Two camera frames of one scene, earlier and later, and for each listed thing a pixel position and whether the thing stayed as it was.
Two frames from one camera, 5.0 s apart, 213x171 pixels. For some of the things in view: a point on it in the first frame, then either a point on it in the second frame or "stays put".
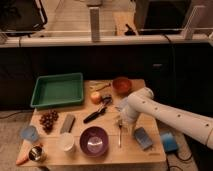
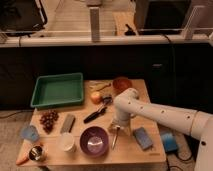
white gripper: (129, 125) → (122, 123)
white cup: (66, 141) stays put
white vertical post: (95, 26) stays put
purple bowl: (94, 141) stays put
